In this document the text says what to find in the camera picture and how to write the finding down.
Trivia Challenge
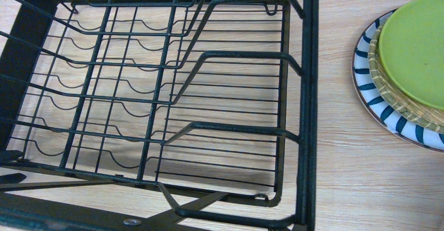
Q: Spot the black wire dish rack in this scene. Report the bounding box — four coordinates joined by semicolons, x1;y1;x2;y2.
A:
1;0;318;230

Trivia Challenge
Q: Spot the green plate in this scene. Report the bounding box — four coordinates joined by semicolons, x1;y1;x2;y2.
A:
378;0;443;109

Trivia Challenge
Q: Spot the blue striped white plate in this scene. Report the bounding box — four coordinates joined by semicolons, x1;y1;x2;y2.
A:
351;9;443;152

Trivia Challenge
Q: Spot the woven bamboo plate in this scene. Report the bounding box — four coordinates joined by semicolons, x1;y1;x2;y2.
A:
368;25;443;134

